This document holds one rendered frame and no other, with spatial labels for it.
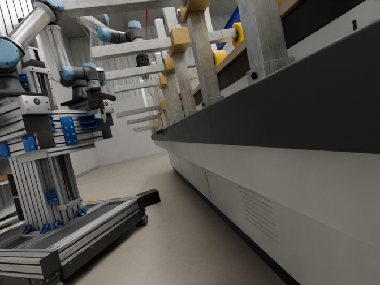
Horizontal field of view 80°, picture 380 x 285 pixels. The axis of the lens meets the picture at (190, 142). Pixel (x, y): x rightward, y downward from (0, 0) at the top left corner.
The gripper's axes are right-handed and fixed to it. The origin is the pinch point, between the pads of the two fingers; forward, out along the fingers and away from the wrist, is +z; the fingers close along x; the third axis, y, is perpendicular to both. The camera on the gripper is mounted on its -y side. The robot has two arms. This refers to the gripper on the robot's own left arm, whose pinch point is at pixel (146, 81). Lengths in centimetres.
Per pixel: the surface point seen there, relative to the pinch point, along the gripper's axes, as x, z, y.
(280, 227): 29, 74, 74
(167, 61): 8, 5, 50
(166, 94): 8.1, 12.8, 18.0
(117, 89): -16.8, 6.7, 22.2
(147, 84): -1.0, 6.7, 21.9
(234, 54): 28, 12, 69
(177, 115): 8, 27, 43
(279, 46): 11, 27, 118
